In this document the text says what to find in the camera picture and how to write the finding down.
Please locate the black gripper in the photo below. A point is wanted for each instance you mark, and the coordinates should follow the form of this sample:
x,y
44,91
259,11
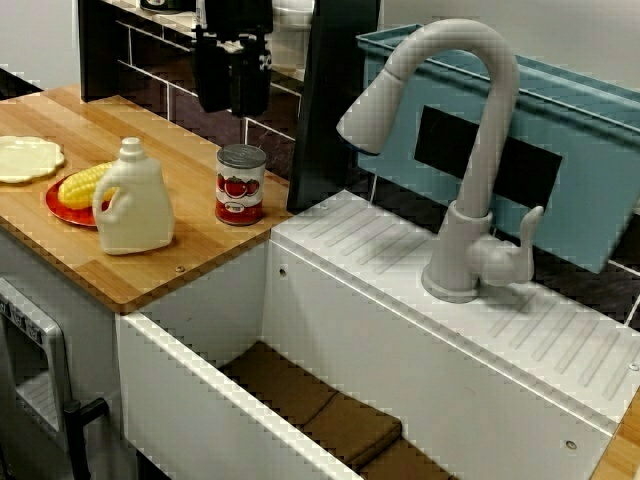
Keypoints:
x,y
237,17

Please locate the tomato soup can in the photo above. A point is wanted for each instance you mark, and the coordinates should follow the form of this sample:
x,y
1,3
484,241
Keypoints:
x,y
240,190

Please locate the white detergent bottle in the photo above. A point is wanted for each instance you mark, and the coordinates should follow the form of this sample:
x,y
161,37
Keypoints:
x,y
140,215

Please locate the yellow toy corn cob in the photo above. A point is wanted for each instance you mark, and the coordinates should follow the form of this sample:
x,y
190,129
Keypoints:
x,y
80,187

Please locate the plain white canister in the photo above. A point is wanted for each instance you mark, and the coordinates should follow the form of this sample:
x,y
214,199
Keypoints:
x,y
295,15

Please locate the dark jar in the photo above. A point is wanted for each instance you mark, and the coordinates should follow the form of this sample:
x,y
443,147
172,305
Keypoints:
x,y
165,5

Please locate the dark upright pillar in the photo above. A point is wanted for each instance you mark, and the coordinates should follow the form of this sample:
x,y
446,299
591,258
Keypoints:
x,y
325,125

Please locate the red round plate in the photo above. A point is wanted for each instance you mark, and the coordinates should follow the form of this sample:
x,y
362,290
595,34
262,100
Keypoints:
x,y
75,216

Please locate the cream scalloped plate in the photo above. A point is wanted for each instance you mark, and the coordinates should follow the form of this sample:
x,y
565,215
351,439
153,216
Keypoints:
x,y
25,160

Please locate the grey toy faucet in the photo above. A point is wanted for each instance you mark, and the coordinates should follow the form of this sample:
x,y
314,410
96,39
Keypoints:
x,y
460,250

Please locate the white toy sink basin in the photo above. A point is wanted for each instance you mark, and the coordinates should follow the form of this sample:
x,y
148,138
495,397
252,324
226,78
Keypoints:
x,y
400,325

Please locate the brown folded cloth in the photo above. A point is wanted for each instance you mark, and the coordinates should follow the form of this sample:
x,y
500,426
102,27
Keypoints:
x,y
320,400

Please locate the grey toy dishwasher panel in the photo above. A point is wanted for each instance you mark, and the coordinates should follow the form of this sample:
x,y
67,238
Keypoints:
x,y
45,360

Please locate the teal plastic bin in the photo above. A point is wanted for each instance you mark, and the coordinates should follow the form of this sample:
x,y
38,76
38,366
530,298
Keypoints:
x,y
575,130

